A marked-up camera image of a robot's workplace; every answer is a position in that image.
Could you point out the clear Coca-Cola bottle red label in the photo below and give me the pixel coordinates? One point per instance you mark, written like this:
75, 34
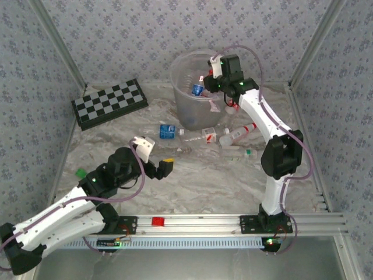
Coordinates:
232, 109

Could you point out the Pepsi bottle blue cap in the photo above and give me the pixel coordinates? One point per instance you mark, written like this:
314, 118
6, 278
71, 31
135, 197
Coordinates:
198, 89

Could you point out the Pepsi bottle white cap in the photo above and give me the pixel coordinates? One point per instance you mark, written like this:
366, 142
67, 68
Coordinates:
166, 132

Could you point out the white soy milk bottle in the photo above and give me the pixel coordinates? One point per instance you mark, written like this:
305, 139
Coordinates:
227, 140

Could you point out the clear bottle green label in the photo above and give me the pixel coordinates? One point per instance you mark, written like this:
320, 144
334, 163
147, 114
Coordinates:
248, 152

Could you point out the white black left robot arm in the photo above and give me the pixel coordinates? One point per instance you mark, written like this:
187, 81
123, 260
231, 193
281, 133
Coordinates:
58, 213

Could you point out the translucent grey plastic bin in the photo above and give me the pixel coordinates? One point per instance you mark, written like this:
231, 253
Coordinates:
186, 111

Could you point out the small green object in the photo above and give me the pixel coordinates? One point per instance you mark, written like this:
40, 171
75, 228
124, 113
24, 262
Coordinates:
80, 173

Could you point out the red block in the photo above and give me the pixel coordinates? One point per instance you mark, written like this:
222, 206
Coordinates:
158, 221

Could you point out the clear bottle red white label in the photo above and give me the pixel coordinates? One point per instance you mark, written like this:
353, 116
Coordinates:
209, 135

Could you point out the black grey chessboard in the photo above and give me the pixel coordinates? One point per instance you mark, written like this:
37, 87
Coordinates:
110, 102

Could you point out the small circuit board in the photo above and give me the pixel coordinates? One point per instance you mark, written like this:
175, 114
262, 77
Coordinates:
271, 243
107, 242

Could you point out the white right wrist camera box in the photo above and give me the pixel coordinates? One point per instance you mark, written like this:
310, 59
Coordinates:
216, 68

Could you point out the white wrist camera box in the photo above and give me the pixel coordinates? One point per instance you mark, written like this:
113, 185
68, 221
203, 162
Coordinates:
144, 147
216, 68

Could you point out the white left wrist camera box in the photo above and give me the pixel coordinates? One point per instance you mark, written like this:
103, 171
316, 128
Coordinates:
144, 147

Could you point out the aluminium side frame rail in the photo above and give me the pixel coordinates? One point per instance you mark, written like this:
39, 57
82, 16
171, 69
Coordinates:
65, 151
323, 201

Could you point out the aluminium front rail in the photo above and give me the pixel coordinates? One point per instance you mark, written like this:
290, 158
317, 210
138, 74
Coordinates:
204, 224

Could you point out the aluminium diagonal frame post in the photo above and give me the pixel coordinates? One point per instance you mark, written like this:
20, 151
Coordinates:
60, 43
314, 43

